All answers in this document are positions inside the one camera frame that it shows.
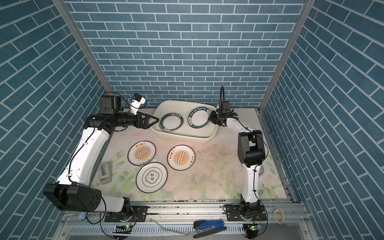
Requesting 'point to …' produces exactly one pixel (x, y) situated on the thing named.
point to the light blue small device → (82, 216)
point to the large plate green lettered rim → (198, 117)
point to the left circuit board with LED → (126, 229)
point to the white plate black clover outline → (151, 177)
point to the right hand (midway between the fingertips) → (207, 116)
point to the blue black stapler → (204, 228)
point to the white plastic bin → (185, 133)
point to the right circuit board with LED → (252, 231)
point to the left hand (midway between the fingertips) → (152, 117)
